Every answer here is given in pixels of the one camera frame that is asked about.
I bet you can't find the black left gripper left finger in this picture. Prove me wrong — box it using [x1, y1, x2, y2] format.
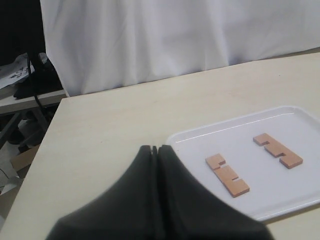
[47, 145, 158, 240]

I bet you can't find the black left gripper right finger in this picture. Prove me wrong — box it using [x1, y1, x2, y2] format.
[157, 145, 274, 240]

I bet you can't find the wooden notched piece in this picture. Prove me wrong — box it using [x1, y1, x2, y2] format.
[252, 133, 304, 169]
[205, 153, 250, 198]

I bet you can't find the white plastic tray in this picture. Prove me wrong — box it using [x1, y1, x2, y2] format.
[166, 106, 320, 221]

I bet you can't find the cardboard box on floor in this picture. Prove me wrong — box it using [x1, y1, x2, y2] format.
[10, 145, 40, 179]

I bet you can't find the grey side table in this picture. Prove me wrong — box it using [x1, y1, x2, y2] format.
[0, 87, 67, 147]

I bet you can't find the black bag on table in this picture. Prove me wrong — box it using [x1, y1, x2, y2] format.
[13, 52, 63, 99]

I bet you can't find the white cloth backdrop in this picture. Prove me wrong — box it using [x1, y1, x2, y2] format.
[40, 0, 320, 97]

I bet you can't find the printed paper sheet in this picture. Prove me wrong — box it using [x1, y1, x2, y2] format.
[0, 53, 29, 89]

